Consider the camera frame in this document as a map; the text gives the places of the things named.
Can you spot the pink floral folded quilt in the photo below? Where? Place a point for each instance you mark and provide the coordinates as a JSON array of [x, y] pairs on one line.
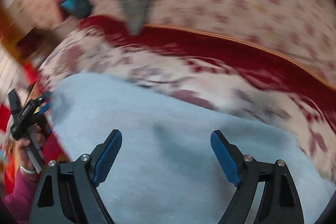
[[301, 29]]

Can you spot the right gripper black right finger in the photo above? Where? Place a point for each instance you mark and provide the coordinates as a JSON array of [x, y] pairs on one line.
[[279, 202]]

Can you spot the light grey knit pants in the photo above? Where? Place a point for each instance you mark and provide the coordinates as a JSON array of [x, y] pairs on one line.
[[166, 170]]

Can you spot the person's left hand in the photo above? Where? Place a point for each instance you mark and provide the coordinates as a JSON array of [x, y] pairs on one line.
[[25, 165]]

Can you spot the magenta left sleeve forearm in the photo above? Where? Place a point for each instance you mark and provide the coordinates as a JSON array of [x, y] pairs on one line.
[[19, 202]]

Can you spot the red floral bed blanket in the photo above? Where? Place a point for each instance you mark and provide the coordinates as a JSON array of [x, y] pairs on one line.
[[208, 70]]

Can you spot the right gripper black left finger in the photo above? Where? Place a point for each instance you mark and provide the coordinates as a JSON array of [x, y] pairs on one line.
[[67, 192]]

